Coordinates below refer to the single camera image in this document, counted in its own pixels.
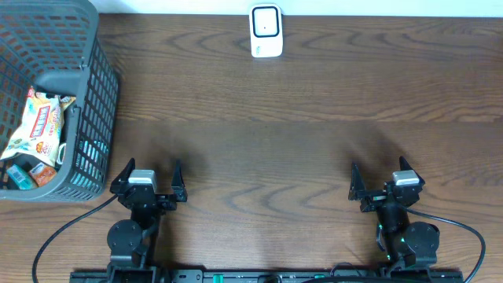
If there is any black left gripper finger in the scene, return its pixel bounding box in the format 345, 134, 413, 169
171, 160, 185, 195
111, 158, 135, 187

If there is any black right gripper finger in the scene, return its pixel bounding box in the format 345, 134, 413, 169
398, 156, 413, 171
348, 163, 365, 197

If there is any orange tissue pack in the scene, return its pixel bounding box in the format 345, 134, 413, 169
28, 162, 57, 187

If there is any yellow snack bag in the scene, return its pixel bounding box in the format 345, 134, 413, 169
1, 86, 76, 167

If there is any green tissue pack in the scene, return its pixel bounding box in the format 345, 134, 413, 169
7, 164, 38, 190

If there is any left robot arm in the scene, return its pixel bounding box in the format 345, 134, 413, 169
107, 159, 188, 283

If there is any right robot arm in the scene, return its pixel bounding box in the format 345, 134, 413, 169
348, 156, 439, 277

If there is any dark grey plastic basket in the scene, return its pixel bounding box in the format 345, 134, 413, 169
1, 1, 119, 202

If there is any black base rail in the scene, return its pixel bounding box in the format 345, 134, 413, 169
69, 269, 464, 283

